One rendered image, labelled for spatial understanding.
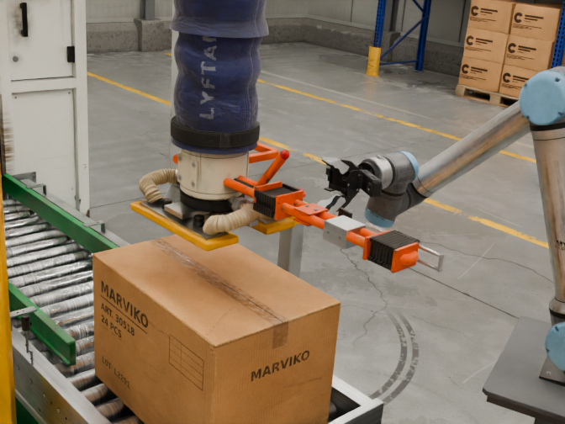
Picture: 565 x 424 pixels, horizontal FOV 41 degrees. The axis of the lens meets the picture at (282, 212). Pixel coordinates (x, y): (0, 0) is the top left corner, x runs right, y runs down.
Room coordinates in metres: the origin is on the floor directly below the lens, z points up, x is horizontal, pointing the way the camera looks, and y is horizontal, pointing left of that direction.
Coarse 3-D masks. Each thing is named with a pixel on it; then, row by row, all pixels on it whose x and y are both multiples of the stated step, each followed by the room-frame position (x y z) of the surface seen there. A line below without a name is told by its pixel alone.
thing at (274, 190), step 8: (264, 184) 1.70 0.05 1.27; (272, 184) 1.71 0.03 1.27; (280, 184) 1.73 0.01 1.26; (256, 192) 1.66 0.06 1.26; (264, 192) 1.68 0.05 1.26; (272, 192) 1.69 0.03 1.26; (280, 192) 1.69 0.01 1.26; (288, 192) 1.69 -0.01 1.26; (296, 192) 1.66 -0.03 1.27; (256, 200) 1.67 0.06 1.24; (264, 200) 1.64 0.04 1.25; (272, 200) 1.62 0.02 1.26; (280, 200) 1.63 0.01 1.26; (288, 200) 1.65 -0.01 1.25; (256, 208) 1.66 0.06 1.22; (264, 208) 1.64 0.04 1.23; (272, 208) 1.63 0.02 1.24; (280, 208) 1.63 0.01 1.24; (272, 216) 1.62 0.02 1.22; (280, 216) 1.63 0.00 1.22; (288, 216) 1.65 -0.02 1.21
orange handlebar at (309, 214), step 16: (176, 160) 1.93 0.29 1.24; (256, 160) 2.01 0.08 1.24; (240, 176) 1.81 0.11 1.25; (240, 192) 1.74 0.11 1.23; (288, 208) 1.61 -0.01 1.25; (304, 208) 1.60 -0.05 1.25; (320, 208) 1.61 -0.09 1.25; (304, 224) 1.57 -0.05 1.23; (320, 224) 1.54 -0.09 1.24; (352, 240) 1.47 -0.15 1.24; (416, 256) 1.39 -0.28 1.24
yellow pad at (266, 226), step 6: (258, 222) 1.81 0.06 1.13; (264, 222) 1.80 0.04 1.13; (270, 222) 1.81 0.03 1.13; (276, 222) 1.82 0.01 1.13; (282, 222) 1.82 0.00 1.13; (288, 222) 1.83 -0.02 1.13; (294, 222) 1.84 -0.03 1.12; (258, 228) 1.79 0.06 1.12; (264, 228) 1.78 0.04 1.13; (270, 228) 1.78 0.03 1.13; (276, 228) 1.79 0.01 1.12; (282, 228) 1.81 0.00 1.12; (288, 228) 1.82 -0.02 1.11
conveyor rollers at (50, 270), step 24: (24, 216) 3.17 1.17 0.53; (24, 240) 2.90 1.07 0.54; (48, 240) 2.89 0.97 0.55; (72, 240) 2.95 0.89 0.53; (24, 264) 2.64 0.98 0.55; (48, 264) 2.68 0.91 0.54; (72, 264) 2.68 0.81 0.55; (24, 288) 2.45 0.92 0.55; (48, 288) 2.49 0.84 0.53; (72, 288) 2.48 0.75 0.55; (48, 312) 2.30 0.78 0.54; (72, 312) 2.30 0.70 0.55; (24, 336) 2.15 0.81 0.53; (72, 336) 2.17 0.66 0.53; (48, 360) 2.02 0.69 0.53; (96, 384) 1.93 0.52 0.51; (120, 408) 1.79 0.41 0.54
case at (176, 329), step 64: (128, 256) 1.93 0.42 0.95; (192, 256) 1.96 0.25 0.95; (256, 256) 2.00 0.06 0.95; (128, 320) 1.78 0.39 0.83; (192, 320) 1.59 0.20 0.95; (256, 320) 1.62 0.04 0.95; (320, 320) 1.70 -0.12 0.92; (128, 384) 1.78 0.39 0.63; (192, 384) 1.55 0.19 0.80; (256, 384) 1.57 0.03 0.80; (320, 384) 1.72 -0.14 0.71
